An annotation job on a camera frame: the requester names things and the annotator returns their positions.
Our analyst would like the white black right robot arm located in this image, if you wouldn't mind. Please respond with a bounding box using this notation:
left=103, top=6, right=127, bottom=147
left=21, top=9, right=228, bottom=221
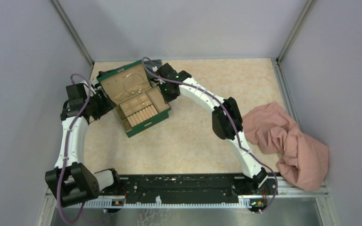
left=152, top=63, right=268, bottom=194

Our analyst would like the grey-green zebra plush towel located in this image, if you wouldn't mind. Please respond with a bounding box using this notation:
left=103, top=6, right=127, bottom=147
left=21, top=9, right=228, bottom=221
left=143, top=59, right=163, bottom=73

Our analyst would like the green jewelry box with lid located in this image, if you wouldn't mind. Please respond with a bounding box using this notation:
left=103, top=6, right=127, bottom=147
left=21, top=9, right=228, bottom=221
left=97, top=60, right=170, bottom=137

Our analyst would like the silver bangle bracelet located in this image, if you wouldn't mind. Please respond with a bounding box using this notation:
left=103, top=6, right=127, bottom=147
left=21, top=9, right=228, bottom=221
left=124, top=72, right=149, bottom=95

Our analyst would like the pink cloth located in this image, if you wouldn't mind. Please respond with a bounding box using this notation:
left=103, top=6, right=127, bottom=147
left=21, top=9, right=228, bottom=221
left=242, top=102, right=329, bottom=192

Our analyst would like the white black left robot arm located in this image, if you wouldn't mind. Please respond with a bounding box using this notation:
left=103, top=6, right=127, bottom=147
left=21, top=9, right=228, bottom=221
left=45, top=81, right=123, bottom=207

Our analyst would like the left aluminium frame post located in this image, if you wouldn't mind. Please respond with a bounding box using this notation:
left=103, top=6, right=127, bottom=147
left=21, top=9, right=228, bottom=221
left=49, top=0, right=94, bottom=67

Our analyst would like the aluminium frame post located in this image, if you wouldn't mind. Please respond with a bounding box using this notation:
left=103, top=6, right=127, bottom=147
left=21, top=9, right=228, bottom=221
left=277, top=0, right=317, bottom=64
left=49, top=0, right=94, bottom=67

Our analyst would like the green compartment jewelry tray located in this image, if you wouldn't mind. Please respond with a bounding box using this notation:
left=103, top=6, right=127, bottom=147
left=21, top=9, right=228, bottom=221
left=117, top=88, right=171, bottom=131

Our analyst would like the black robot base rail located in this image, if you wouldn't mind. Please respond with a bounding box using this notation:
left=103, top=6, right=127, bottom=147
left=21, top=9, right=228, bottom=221
left=101, top=173, right=278, bottom=208

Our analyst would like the right aluminium frame post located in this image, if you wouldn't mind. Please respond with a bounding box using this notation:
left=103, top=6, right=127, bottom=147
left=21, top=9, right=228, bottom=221
left=277, top=0, right=317, bottom=64

